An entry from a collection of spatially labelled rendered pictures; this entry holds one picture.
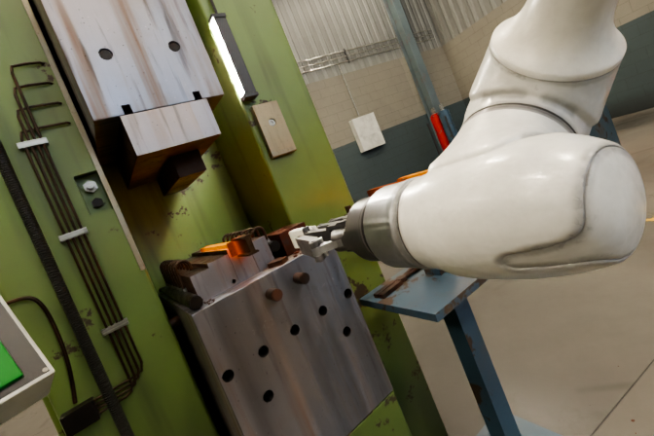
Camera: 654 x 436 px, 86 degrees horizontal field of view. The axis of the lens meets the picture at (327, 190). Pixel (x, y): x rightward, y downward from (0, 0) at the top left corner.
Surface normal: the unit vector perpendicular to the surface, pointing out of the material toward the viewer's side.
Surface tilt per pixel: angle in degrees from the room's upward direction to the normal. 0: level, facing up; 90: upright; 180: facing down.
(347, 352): 90
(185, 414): 90
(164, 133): 90
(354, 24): 90
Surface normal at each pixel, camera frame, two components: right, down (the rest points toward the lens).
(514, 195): -0.76, -0.15
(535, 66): -0.51, -0.05
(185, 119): 0.52, -0.17
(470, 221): -0.80, 0.09
